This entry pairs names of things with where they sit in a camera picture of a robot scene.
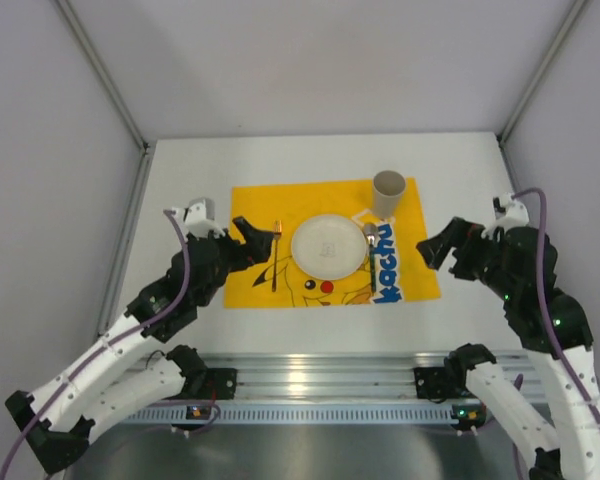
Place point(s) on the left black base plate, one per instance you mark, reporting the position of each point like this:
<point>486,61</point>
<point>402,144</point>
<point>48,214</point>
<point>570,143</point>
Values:
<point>210,384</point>

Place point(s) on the aluminium mounting rail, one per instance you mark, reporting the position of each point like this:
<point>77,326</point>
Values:
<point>279,378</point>

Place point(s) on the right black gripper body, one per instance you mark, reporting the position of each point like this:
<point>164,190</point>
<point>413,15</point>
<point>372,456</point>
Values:
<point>462,254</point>

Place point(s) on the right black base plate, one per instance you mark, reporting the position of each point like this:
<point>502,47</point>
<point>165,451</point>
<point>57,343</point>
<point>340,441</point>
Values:
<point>439,384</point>

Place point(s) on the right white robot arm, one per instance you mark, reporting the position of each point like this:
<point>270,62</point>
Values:
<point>516,261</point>

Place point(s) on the yellow pikachu cloth placemat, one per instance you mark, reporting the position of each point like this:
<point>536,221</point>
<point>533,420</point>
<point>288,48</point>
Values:
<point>400,275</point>

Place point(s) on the spoon with green handle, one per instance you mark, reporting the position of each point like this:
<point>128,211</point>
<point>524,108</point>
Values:
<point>371,232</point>

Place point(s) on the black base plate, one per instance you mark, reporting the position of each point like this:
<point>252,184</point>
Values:
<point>210,384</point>
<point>439,384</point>

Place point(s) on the beige paper cup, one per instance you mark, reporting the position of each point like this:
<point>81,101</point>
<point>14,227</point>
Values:
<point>388,187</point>

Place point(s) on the copper coloured fork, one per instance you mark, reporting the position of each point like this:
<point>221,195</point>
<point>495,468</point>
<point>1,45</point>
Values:
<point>277,236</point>

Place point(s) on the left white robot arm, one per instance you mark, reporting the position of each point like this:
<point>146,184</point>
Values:
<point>61,419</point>

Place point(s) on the left aluminium frame post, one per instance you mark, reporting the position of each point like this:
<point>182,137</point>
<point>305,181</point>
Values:
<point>96,63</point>

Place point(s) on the right aluminium frame post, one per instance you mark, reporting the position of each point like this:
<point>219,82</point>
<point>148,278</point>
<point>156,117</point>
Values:
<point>540,72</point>

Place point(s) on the slotted grey cable duct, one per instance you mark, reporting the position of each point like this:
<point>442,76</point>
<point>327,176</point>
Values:
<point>312,414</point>

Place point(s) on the aluminium frame post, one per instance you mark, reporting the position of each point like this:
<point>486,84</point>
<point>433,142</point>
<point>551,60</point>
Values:
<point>540,72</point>
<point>96,63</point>

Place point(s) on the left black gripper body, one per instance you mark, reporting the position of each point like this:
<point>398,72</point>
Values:
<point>235,245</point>

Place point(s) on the white paper plate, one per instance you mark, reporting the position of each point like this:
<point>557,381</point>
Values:
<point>328,247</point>

